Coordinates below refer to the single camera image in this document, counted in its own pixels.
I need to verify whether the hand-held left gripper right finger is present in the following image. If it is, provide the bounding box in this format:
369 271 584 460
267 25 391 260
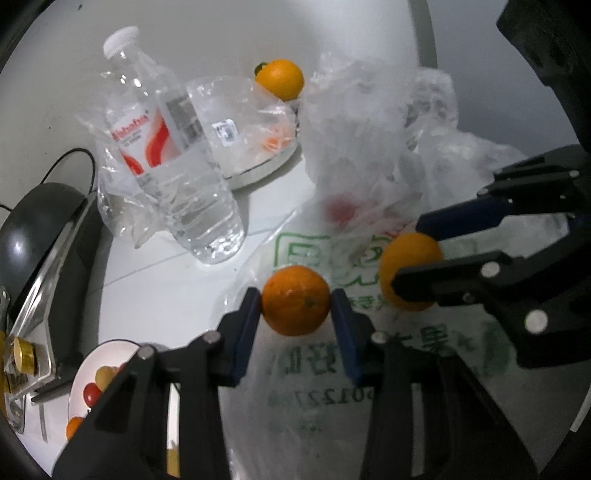
330 288 539 480

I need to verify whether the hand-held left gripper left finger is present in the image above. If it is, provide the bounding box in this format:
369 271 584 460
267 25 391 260
53 287 263 480

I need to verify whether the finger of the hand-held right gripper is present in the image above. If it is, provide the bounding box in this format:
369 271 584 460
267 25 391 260
416 145 591 241
392 231 591 369

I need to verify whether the white green-printed plastic bag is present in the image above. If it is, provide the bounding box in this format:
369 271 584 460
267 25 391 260
212 203 591 480

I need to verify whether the white round plate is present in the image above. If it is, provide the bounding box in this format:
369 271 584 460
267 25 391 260
67 340 182 480

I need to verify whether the clear plastic water bottle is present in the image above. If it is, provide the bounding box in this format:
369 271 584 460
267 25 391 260
102 26 246 265

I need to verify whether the small white dish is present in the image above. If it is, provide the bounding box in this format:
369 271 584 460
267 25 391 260
226 99 301 190

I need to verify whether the steel induction cooker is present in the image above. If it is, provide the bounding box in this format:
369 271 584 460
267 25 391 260
0 191 114 437

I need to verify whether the brass cooker knob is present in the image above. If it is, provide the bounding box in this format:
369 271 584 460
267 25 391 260
11 337 38 374

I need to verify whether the black wok with wooden handle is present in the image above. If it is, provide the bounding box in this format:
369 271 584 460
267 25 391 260
0 182 90 319

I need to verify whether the black power cable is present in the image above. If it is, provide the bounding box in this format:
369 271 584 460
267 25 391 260
39 148 100 195

